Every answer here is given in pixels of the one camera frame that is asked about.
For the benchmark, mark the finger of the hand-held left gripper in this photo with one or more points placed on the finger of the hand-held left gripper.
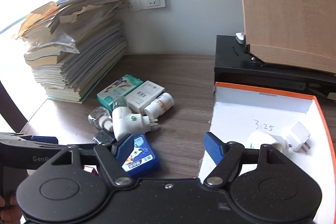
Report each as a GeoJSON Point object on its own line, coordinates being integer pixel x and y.
{"type": "Point", "coordinates": [43, 140]}

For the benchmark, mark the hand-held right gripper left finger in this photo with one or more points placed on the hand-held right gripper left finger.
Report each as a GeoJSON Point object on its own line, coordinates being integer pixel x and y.
{"type": "Point", "coordinates": [125, 145]}

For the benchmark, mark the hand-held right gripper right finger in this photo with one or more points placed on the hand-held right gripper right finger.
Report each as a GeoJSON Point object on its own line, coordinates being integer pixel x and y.
{"type": "Point", "coordinates": [213, 148]}

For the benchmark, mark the blue plastic box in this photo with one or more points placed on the blue plastic box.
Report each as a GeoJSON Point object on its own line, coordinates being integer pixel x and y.
{"type": "Point", "coordinates": [141, 158]}

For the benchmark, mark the black charger plug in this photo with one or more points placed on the black charger plug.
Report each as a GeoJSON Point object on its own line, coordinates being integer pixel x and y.
{"type": "Point", "coordinates": [103, 137]}

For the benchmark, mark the white heater with green button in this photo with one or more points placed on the white heater with green button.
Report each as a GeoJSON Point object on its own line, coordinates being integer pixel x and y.
{"type": "Point", "coordinates": [120, 121]}

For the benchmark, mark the orange and white cardboard box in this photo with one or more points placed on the orange and white cardboard box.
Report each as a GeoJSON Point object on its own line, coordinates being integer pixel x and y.
{"type": "Point", "coordinates": [236, 119]}

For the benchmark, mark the clear liquid bottle white cap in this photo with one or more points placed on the clear liquid bottle white cap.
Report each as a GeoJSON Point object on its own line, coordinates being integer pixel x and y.
{"type": "Point", "coordinates": [98, 116]}

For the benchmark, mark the person's left hand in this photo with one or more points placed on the person's left hand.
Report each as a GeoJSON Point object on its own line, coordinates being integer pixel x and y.
{"type": "Point", "coordinates": [5, 213]}

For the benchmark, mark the red printed small box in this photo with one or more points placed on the red printed small box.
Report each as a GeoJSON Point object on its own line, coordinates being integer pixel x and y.
{"type": "Point", "coordinates": [90, 169]}

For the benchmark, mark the white plug-in heater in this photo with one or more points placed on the white plug-in heater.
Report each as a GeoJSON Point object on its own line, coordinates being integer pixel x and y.
{"type": "Point", "coordinates": [258, 138]}

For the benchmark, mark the white pill bottle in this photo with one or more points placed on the white pill bottle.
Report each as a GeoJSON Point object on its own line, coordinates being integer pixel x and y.
{"type": "Point", "coordinates": [157, 107]}

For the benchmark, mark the teal medicine box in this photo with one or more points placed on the teal medicine box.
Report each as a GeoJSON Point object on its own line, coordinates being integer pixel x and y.
{"type": "Point", "coordinates": [113, 94]}

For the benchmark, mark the white medicine box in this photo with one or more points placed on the white medicine box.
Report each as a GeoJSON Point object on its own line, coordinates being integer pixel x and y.
{"type": "Point", "coordinates": [143, 95]}

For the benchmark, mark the black desk stand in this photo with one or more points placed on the black desk stand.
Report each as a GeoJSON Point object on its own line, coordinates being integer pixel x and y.
{"type": "Point", "coordinates": [231, 66]}

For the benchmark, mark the white charger plug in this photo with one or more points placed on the white charger plug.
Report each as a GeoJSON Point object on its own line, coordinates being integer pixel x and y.
{"type": "Point", "coordinates": [298, 134]}

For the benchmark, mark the stack of books and papers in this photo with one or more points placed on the stack of books and papers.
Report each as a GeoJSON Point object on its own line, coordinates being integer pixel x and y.
{"type": "Point", "coordinates": [78, 56]}

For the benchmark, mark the white board clip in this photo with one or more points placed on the white board clip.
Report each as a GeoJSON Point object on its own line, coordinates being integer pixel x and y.
{"type": "Point", "coordinates": [240, 37]}

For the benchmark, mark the brown cardboard-backed board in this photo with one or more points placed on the brown cardboard-backed board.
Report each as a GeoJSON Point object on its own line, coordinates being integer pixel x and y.
{"type": "Point", "coordinates": [288, 8]}

